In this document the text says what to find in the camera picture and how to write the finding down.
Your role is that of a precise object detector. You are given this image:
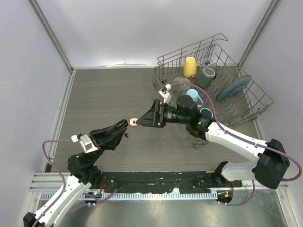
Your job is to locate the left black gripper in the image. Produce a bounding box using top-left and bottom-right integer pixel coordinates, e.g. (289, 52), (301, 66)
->
(86, 122), (126, 166)

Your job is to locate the dark grey-green mug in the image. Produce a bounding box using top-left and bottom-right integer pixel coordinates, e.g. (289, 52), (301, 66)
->
(196, 67), (216, 88)

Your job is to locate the grey wire dish rack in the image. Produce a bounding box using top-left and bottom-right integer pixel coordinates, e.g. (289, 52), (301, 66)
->
(152, 33), (275, 149)

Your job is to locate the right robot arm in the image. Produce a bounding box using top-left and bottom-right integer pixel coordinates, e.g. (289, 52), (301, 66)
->
(136, 95), (290, 189)

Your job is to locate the black earbud charging case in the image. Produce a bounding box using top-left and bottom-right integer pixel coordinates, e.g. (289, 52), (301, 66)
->
(116, 119), (128, 130)

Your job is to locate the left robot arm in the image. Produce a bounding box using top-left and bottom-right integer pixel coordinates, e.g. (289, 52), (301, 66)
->
(23, 119), (128, 227)

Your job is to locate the teal blue plate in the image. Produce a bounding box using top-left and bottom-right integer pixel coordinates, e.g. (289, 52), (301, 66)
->
(216, 75), (251, 102)

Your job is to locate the light blue mug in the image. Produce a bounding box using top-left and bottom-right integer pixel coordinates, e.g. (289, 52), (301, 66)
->
(185, 89), (204, 108)

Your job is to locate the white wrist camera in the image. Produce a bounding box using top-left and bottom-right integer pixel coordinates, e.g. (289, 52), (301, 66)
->
(71, 133), (98, 153)
(158, 84), (172, 104)

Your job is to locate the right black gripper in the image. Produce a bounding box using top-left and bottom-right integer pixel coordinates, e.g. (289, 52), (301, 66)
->
(136, 99), (189, 128)

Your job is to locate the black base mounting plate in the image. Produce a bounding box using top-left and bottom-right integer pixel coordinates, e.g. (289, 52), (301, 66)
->
(100, 171), (242, 194)

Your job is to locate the beige earbud charging case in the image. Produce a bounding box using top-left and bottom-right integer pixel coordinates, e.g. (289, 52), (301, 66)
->
(129, 118), (139, 127)

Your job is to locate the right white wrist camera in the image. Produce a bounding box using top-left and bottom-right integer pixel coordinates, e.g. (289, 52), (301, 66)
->
(158, 84), (172, 104)

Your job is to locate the yellow cup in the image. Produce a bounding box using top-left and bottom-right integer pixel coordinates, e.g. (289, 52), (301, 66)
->
(183, 57), (197, 78)

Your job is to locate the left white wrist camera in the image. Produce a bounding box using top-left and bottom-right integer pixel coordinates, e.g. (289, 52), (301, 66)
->
(71, 133), (98, 153)

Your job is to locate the dark teal mug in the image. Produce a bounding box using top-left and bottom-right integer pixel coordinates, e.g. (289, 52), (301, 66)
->
(199, 108), (214, 118)

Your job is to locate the clear glass cup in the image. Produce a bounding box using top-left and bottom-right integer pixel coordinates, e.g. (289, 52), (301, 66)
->
(173, 77), (191, 93)

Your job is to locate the white perforated cable strip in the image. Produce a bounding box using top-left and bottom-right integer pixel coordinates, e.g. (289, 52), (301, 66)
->
(40, 191), (218, 201)

